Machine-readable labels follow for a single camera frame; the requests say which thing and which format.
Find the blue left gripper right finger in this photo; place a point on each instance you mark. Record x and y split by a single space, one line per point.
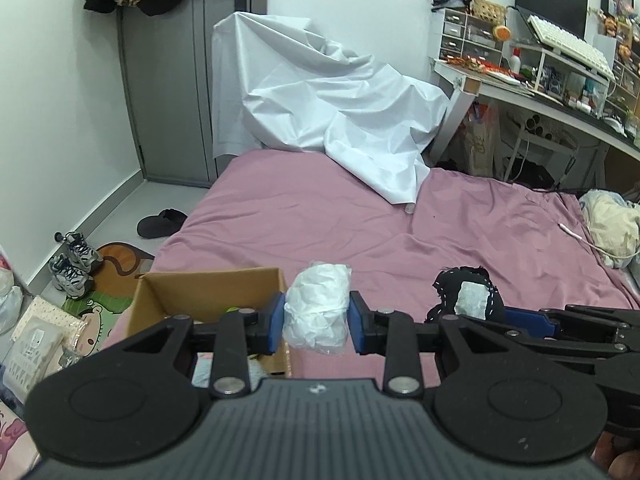
368 328

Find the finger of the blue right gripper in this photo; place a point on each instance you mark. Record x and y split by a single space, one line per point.
535 323

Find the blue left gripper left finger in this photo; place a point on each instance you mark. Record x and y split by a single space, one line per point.
268 328

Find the white soft wad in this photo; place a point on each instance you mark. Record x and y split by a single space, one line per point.
315 308

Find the black studded soft pouch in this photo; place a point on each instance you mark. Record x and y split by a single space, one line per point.
467 291

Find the blue denim bunny plush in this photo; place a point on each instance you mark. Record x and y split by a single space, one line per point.
207 366

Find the person's right hand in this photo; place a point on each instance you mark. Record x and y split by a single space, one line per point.
618 456

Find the brown cardboard box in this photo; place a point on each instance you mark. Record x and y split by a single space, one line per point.
204 296

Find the pink bed sheet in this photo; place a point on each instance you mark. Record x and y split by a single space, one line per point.
288 210

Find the cream blanket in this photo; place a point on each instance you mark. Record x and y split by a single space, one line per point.
613 226

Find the black slipper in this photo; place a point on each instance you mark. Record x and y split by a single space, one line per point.
164 224

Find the cartoon floor mat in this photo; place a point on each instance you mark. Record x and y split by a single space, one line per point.
114 285

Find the grey sneaker far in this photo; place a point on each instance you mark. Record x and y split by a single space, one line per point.
79 252

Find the grey sneaker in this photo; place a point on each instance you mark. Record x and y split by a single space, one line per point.
67 278
79 252

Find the grey sneaker near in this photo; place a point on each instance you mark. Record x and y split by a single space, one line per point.
67 278

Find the white draped sheet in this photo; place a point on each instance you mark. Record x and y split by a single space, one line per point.
278 84

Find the packaged bedding stack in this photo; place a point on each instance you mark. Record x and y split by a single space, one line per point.
45 340

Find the white desk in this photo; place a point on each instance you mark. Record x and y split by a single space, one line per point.
464 87

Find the grey plastic bag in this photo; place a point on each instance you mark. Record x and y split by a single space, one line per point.
10 308

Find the white red plastic bag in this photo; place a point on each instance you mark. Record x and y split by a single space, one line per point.
6 275

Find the white keyboard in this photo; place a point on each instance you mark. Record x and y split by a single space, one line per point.
558 39

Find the grey door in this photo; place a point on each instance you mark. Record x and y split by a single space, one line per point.
166 72

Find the white drawer organizer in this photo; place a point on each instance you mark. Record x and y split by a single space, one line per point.
461 35

